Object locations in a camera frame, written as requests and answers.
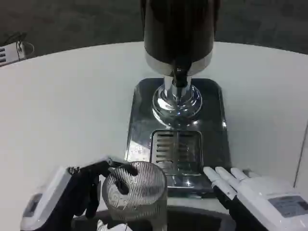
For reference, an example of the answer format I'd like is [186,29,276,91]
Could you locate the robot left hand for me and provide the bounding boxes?
[20,155,139,231]

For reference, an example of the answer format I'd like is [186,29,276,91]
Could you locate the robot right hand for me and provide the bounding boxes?
[203,166,308,231]

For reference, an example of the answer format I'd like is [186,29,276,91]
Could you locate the clear ribbed glass cup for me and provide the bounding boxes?
[101,161,168,222]

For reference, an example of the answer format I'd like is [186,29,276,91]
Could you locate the slotted steel tray grid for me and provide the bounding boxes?
[150,129,204,177]

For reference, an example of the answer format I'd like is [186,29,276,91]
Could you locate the steel drip tray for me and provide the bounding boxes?
[126,77,231,201]

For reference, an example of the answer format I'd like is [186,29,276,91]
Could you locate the white box device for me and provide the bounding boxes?
[0,44,27,67]

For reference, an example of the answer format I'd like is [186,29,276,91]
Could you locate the black dispenser tap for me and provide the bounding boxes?
[172,66,191,88]

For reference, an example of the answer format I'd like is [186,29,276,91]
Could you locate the black and chrome drink dispenser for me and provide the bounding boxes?
[141,0,221,128]

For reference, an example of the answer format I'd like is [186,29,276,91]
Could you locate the black cable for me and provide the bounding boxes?
[4,32,27,52]

